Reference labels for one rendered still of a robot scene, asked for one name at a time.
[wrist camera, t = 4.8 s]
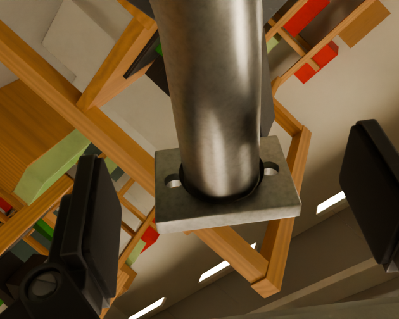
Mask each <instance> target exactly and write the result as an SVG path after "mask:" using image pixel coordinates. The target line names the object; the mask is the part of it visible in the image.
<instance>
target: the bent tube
mask: <svg viewBox="0 0 399 319"><path fill-rule="evenodd" d="M149 2H150V4H151V7H152V10H153V13H154V16H155V20H156V24H157V27H158V32H159V36H160V42H161V49H162V53H163V60H164V64H165V71H166V75H167V82H168V88H169V93H170V99H171V103H172V110H173V114H174V121H175V128H176V132H177V139H178V143H179V148H173V149H164V150H159V151H155V225H156V229H157V231H158V233H159V234H167V233H172V232H182V231H188V230H197V229H203V228H212V227H221V226H227V225H236V224H242V223H251V222H260V221H266V220H275V219H281V218H291V217H296V216H300V211H301V201H300V197H299V195H298V192H297V190H296V187H295V183H294V181H293V178H292V176H291V172H290V171H289V167H288V164H287V162H286V159H285V156H284V153H283V151H282V148H281V145H280V142H279V139H278V137H277V136H276V135H273V136H267V137H260V110H261V83H262V32H263V9H262V0H149ZM176 186H179V187H176ZM173 187H176V188H173Z"/></svg>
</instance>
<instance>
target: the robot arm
mask: <svg viewBox="0 0 399 319"><path fill-rule="evenodd" d="M339 184H340V187H341V189H342V191H343V193H344V195H345V198H346V200H347V201H348V204H349V205H350V208H351V210H352V212H353V214H354V216H355V219H356V221H357V223H358V225H359V227H360V229H361V231H362V233H363V235H364V237H365V240H366V242H367V244H368V246H369V248H370V251H371V253H372V255H373V257H374V259H375V261H376V263H377V264H379V265H380V264H382V266H383V268H384V270H385V272H386V273H388V272H399V152H398V151H397V150H396V148H395V147H394V145H393V144H392V142H391V141H390V139H389V138H388V136H387V135H386V134H385V132H384V130H383V129H382V128H381V126H380V124H379V123H378V122H377V120H375V119H369V120H360V121H357V122H356V124H355V125H353V126H351V129H350V133H349V137H348V142H347V145H346V149H345V155H344V158H343V162H342V166H341V171H340V174H339ZM121 222H122V207H121V204H120V201H119V198H118V196H117V192H116V190H115V187H114V185H113V182H112V180H111V177H110V174H109V171H108V169H107V166H106V163H105V160H104V158H103V157H102V158H98V156H97V154H90V155H84V156H80V157H79V161H78V165H77V171H76V174H75V180H74V184H73V190H72V193H71V194H65V195H63V196H62V198H61V201H60V207H59V210H58V215H57V219H56V224H55V227H54V232H53V238H52V241H51V246H50V250H49V254H48V258H47V263H43V264H40V265H38V266H36V267H34V268H33V269H31V271H29V272H28V273H27V274H26V275H25V276H24V278H23V279H22V281H21V283H20V286H19V296H20V297H19V298H18V299H17V300H15V301H14V302H13V303H12V304H11V305H9V306H8V307H7V308H6V309H5V310H4V311H3V312H1V313H0V319H100V317H99V315H100V314H101V312H102V308H110V301H111V298H114V297H115V296H116V291H117V275H118V257H119V249H120V231H121ZM212 319H399V296H397V297H384V298H377V299H366V300H360V301H350V302H344V303H334V304H323V305H318V306H307V307H302V308H291V309H286V310H276V311H267V312H261V313H252V314H247V315H237V316H228V317H222V318H212Z"/></svg>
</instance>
